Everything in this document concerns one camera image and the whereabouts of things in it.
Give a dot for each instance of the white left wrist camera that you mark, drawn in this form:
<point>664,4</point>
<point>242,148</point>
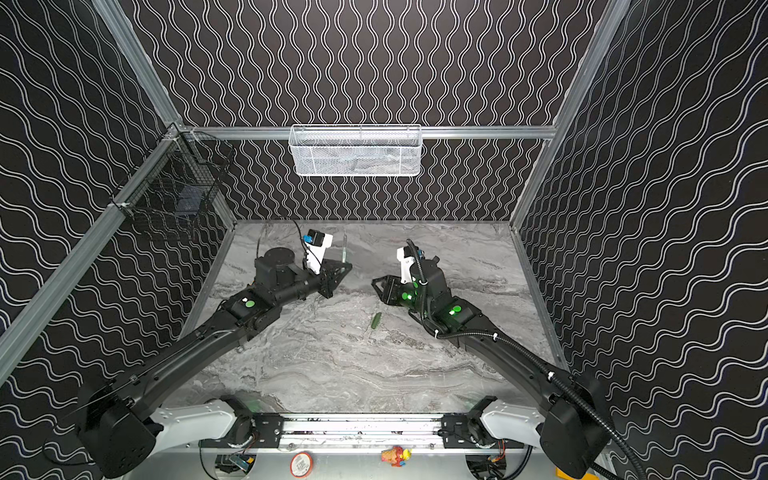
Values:
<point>315,244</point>

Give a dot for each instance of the white wire mesh basket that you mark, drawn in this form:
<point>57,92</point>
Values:
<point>356,150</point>

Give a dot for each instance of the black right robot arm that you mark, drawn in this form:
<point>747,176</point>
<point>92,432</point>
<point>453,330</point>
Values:
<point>572,425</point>

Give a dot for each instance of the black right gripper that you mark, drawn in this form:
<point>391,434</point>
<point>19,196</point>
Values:
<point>399,288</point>

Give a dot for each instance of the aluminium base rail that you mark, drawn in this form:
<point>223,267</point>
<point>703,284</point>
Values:
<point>214,427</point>

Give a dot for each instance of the black wire mesh basket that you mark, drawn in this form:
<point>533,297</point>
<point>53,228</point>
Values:
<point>176,201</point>

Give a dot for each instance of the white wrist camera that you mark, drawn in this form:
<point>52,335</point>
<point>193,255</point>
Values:
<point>407,258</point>
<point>315,244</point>

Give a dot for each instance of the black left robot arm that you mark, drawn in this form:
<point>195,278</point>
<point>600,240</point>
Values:
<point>113,419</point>

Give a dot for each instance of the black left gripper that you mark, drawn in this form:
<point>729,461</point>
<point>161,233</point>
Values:
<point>327,280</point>

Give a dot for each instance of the small red yellow toy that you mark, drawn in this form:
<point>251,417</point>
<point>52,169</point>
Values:
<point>396,456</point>

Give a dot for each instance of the yellow block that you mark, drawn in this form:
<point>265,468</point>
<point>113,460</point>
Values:
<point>562,475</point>

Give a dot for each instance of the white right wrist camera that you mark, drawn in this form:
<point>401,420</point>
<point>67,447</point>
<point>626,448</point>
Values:
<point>407,258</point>

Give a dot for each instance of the red white tape roll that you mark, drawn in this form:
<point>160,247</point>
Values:
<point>301,465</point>

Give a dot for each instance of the green pen cap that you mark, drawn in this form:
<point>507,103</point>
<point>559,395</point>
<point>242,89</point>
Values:
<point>376,320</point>

